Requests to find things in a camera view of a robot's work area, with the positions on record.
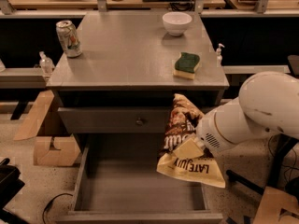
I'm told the black cable on floor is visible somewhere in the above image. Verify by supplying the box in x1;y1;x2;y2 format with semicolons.
41;192;74;224

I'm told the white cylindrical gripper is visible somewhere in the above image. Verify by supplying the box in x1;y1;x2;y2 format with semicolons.
174;98;277;159

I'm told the white bowl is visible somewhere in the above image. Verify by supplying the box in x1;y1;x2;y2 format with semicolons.
163;12;192;36

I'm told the green soda can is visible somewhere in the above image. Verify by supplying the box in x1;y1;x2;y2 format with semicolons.
56;20;82;58

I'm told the cardboard piece bottom right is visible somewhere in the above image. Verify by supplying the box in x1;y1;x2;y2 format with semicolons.
253;187;299;224

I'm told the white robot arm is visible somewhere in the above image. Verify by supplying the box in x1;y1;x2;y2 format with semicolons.
174;72;299;159

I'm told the black chair base right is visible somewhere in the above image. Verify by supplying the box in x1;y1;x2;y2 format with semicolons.
226;134;298;195

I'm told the brown chip bag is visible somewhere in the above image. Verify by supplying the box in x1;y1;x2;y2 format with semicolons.
157;93;225;189

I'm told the small clear plastic bottle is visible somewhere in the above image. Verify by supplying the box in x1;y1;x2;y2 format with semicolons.
39;51;55;76

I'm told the flat cardboard piece left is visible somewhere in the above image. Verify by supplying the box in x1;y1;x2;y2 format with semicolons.
14;91;54;141

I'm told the cardboard box left floor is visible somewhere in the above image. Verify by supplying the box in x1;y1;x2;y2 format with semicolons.
34;136;80;167

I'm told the open grey lower drawer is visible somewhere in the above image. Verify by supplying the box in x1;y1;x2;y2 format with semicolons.
57;133;222;224

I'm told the green yellow sponge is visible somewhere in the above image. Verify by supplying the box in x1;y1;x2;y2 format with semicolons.
173;52;200;79

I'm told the black object bottom left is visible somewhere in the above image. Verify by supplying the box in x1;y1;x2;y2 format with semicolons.
0;158;29;224

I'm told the grey drawer cabinet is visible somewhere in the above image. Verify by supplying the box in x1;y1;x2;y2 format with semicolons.
47;11;229;146

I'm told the closed grey upper drawer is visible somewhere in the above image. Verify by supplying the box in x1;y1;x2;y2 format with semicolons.
58;106;170;133

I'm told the white pump dispenser bottle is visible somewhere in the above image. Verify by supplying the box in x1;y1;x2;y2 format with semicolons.
216;43;225;66

